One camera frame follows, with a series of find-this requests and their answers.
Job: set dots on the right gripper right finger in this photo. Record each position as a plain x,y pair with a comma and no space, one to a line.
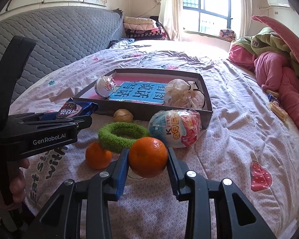
235,216

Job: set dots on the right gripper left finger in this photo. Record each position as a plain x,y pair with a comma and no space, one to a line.
60,216

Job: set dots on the blue snack packet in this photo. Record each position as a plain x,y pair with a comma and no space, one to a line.
71,109

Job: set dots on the orange tangerine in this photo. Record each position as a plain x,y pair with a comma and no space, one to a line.
96,157
148,157

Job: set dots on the brown walnut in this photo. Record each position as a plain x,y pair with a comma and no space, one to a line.
123,115

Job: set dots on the person's left hand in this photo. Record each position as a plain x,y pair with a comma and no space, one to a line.
17,185

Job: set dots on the small white surprise egg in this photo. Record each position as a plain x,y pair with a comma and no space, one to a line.
105,86

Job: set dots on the grey quilted headboard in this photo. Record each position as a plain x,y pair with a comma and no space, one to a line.
64,35

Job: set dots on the yellow wrapped snack bar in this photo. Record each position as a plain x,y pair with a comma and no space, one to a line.
278,111

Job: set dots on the dark shallow cardboard tray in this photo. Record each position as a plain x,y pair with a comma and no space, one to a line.
145,111

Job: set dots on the cream mesh bath pouf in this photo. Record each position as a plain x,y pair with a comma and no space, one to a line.
184,94

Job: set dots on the blue paper with characters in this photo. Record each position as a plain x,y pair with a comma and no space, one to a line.
144,92

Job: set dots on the pink crumpled duvet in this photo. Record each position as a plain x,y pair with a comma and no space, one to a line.
273,72

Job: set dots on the dark cloth by headboard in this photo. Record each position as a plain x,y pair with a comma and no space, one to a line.
120,43

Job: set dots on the stack of folded blankets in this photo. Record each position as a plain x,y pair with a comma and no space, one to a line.
144,29

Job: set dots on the pink quilted pillow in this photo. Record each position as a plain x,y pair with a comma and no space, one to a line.
282,31

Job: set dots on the green blanket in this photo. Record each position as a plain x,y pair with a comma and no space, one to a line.
266,41

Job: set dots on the folded cloth on windowsill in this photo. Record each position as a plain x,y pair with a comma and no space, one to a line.
227,34

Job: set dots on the cream right curtain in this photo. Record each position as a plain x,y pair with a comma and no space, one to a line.
245,16

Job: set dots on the cream curtain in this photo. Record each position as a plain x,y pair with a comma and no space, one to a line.
245,16
170,17

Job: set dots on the cream left curtain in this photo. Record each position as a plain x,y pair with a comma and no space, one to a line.
170,17

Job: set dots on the white air conditioner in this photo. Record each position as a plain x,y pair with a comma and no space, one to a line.
278,3

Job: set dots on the window with dark frame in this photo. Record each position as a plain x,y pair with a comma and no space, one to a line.
207,16

